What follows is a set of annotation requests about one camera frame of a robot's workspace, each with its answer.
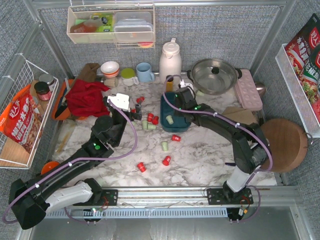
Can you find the olive brown cloth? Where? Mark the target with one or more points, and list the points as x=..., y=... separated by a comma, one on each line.
x=89, y=72

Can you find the red cloth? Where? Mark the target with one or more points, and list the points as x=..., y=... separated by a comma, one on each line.
x=86, y=99

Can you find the white orange bowl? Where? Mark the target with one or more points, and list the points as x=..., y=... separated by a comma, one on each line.
x=110, y=69

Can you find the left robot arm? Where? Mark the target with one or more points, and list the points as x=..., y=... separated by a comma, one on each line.
x=30, y=201

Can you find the round wooden board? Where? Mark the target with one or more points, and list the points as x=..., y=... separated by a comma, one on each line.
x=288, y=144

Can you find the green drink bottle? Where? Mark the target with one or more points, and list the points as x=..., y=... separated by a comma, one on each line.
x=107, y=21

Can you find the white mesh rack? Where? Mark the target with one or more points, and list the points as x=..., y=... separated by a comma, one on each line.
x=302, y=105

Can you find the red snack bag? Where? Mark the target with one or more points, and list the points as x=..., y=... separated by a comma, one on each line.
x=19, y=121

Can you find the black knife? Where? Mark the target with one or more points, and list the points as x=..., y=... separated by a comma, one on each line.
x=60, y=110

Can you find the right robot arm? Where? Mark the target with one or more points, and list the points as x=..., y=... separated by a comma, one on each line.
x=249, y=144

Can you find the clear plastic food box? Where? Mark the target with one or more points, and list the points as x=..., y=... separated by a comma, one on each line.
x=133, y=26

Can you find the metal lid jar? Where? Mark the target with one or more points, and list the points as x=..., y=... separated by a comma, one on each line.
x=49, y=79

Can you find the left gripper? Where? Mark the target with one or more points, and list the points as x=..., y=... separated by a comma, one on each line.
x=134, y=115

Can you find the teal storage basket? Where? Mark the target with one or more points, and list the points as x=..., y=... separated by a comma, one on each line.
x=180, y=123

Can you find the white wire basket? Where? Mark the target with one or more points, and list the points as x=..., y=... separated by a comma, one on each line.
x=13, y=155

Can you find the steel pot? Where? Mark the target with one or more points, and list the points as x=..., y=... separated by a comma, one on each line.
x=214, y=76

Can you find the clear wall shelf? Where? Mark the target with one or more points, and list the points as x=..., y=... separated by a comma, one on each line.
x=81, y=29

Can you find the orange juice bottle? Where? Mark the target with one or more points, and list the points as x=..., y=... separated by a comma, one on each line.
x=169, y=83

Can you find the dark lid jar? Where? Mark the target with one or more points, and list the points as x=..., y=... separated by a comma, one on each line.
x=42, y=90

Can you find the red seasoning packet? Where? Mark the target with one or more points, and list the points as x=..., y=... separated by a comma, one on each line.
x=303, y=52

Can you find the blue mug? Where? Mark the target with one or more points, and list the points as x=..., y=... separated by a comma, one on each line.
x=144, y=73

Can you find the orange mug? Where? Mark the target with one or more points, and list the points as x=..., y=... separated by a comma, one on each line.
x=49, y=166

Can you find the pink egg tray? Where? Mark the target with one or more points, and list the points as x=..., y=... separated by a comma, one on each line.
x=246, y=92

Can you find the orange tray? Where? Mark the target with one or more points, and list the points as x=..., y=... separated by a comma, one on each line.
x=61, y=100

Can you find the red coffee capsule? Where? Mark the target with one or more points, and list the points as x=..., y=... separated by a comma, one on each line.
x=150, y=117
x=166, y=161
x=141, y=167
x=176, y=138
x=140, y=99
x=155, y=120

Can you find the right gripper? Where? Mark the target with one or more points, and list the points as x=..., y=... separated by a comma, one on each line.
x=185, y=93

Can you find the white thermos jug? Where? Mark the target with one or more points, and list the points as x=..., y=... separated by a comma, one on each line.
x=170, y=62

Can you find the green lidded cup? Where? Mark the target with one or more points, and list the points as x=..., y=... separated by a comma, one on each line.
x=129, y=77

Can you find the brown cardboard sheet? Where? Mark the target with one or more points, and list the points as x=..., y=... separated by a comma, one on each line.
x=240, y=115

